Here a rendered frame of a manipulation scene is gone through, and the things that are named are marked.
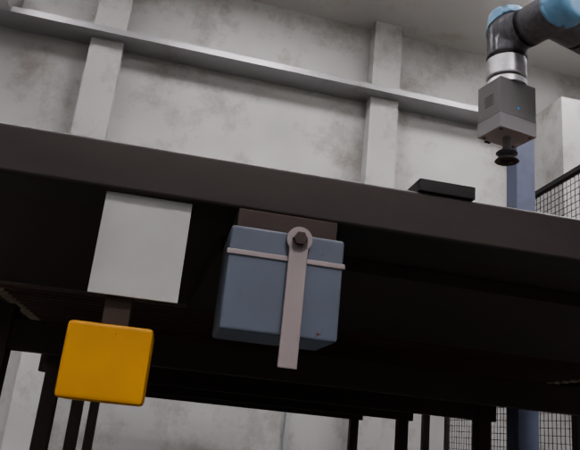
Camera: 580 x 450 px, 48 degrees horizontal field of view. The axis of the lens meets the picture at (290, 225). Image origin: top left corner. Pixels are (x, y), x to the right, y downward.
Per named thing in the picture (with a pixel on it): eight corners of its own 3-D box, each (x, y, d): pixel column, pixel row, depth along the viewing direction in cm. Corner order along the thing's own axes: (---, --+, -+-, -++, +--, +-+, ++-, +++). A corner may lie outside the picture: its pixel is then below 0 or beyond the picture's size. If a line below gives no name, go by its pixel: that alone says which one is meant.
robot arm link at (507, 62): (477, 66, 128) (510, 78, 131) (477, 87, 126) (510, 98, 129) (504, 47, 121) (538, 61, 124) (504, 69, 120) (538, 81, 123)
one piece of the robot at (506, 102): (504, 92, 132) (504, 166, 127) (468, 79, 129) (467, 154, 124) (540, 70, 124) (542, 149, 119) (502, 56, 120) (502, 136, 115)
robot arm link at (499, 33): (511, -5, 123) (477, 15, 130) (511, 45, 120) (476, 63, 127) (539, 11, 127) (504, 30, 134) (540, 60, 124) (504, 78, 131)
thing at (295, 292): (339, 373, 71) (351, 217, 76) (212, 359, 69) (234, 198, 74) (316, 379, 82) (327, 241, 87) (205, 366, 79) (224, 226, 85)
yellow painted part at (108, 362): (142, 405, 67) (176, 193, 74) (52, 396, 66) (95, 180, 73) (143, 407, 75) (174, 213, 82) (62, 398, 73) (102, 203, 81)
